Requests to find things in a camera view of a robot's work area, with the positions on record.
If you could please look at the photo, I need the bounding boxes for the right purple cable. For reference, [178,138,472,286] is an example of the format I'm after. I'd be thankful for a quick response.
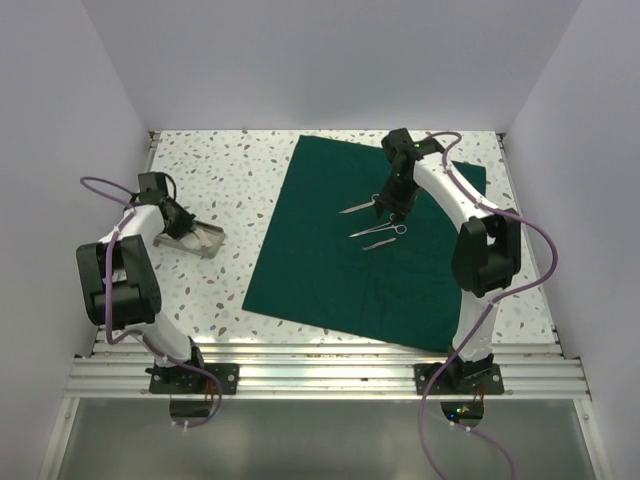
[418,131,560,480]

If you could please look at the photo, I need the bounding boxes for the metal instrument tray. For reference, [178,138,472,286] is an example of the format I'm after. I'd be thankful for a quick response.
[154,221,226,259]

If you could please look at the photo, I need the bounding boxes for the purple cable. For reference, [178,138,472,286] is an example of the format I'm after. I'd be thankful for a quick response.
[418,131,560,480]
[80,175,226,429]

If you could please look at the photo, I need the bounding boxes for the aluminium rail frame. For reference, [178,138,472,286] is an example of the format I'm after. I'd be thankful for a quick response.
[65,130,590,400]

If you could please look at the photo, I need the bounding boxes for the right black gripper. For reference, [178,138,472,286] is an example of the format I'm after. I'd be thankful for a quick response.
[375,172,423,224]

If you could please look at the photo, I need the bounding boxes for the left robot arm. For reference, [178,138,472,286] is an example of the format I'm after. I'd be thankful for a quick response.
[76,172,212,393]

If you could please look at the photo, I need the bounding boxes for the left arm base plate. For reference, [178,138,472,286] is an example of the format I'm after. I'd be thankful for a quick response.
[145,363,240,395]

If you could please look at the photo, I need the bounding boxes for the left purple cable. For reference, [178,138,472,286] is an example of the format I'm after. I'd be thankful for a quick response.
[80,175,226,429]

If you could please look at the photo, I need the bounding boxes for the white strip packet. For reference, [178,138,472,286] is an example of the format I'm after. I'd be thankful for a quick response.
[193,228,213,248]

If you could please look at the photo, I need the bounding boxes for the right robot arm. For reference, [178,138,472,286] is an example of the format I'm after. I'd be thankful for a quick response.
[374,128,521,393]

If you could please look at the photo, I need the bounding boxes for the green surgical drape cloth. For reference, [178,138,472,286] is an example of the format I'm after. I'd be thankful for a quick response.
[243,136,461,352]

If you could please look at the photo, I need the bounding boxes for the silver hemostat forceps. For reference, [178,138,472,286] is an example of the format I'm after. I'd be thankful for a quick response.
[349,214,407,238]

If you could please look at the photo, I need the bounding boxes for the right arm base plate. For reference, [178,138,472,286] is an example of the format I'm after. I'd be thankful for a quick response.
[413,362,504,397]

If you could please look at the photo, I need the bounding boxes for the silver surgical scissors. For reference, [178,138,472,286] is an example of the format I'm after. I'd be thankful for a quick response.
[339,194,379,214]

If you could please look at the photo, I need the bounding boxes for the short tweezers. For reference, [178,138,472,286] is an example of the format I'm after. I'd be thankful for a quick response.
[362,237,397,251]

